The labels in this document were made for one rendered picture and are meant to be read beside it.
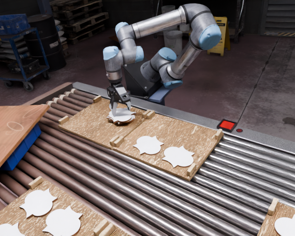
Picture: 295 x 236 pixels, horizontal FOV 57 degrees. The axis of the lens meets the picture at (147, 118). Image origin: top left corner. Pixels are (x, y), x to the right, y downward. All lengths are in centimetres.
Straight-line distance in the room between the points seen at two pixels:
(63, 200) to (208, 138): 69
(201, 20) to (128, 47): 37
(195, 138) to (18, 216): 81
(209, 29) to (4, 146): 109
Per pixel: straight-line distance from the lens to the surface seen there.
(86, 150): 138
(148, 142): 128
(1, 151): 135
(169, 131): 136
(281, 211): 105
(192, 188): 110
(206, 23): 139
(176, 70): 160
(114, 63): 132
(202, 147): 125
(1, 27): 458
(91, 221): 104
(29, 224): 112
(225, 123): 142
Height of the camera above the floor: 173
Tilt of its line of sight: 33 degrees down
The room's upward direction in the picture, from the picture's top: 7 degrees counter-clockwise
